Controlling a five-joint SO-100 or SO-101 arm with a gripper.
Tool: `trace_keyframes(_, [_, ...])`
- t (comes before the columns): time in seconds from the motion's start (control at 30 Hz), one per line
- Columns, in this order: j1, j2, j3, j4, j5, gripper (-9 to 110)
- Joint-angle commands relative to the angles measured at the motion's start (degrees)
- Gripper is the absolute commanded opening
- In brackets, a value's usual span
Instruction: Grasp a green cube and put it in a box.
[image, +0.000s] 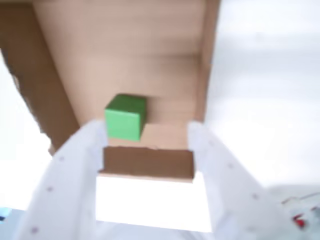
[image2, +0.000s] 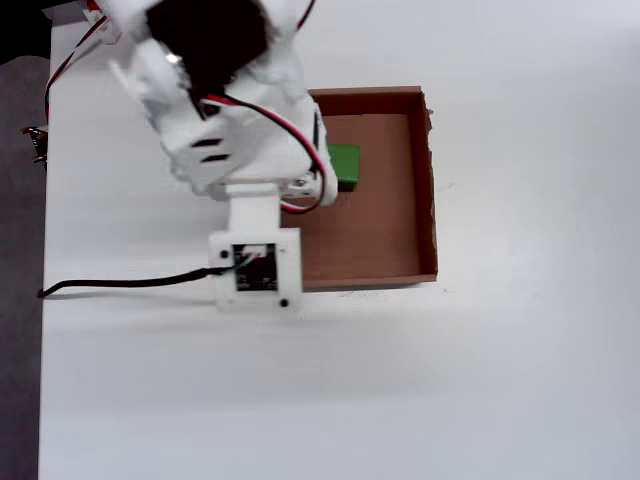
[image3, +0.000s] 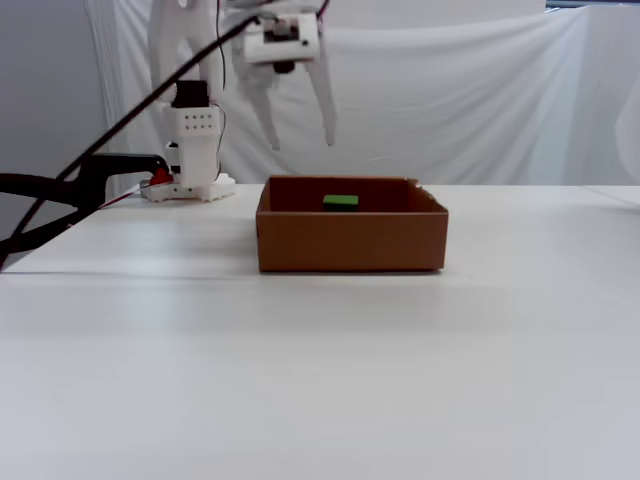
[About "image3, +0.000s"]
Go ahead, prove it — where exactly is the thick black camera cable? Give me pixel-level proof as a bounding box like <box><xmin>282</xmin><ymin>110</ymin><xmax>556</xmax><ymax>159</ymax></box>
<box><xmin>0</xmin><ymin>14</ymin><xmax>261</xmax><ymax>271</ymax></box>

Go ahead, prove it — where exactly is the white backdrop cloth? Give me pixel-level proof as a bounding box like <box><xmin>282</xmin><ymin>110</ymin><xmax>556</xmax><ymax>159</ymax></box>
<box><xmin>84</xmin><ymin>0</ymin><xmax>640</xmax><ymax>187</ymax></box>

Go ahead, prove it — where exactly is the green cube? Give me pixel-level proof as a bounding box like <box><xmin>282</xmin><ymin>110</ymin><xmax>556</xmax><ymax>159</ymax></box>
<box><xmin>322</xmin><ymin>194</ymin><xmax>360</xmax><ymax>213</ymax></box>

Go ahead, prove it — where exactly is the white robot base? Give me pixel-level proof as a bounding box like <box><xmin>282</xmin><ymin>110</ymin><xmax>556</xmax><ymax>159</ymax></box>
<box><xmin>139</xmin><ymin>172</ymin><xmax>236</xmax><ymax>204</ymax></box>

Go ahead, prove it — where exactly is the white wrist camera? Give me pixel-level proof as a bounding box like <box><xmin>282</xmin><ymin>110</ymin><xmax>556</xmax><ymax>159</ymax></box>
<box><xmin>243</xmin><ymin>13</ymin><xmax>321</xmax><ymax>76</ymax></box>

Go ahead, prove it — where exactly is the black table clamp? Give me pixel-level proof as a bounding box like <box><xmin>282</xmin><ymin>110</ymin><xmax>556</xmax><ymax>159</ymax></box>
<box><xmin>0</xmin><ymin>153</ymin><xmax>171</xmax><ymax>256</ymax></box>

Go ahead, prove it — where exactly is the red white power wire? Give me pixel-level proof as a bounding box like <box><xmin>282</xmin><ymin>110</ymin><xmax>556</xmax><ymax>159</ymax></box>
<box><xmin>99</xmin><ymin>182</ymin><xmax>151</xmax><ymax>209</ymax></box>

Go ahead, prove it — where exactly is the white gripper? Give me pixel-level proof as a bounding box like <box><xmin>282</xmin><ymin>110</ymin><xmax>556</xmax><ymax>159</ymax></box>
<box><xmin>224</xmin><ymin>0</ymin><xmax>339</xmax><ymax>151</ymax></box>

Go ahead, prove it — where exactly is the brown cardboard box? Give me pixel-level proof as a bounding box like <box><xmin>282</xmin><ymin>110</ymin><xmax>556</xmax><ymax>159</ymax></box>
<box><xmin>255</xmin><ymin>175</ymin><xmax>450</xmax><ymax>274</ymax></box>

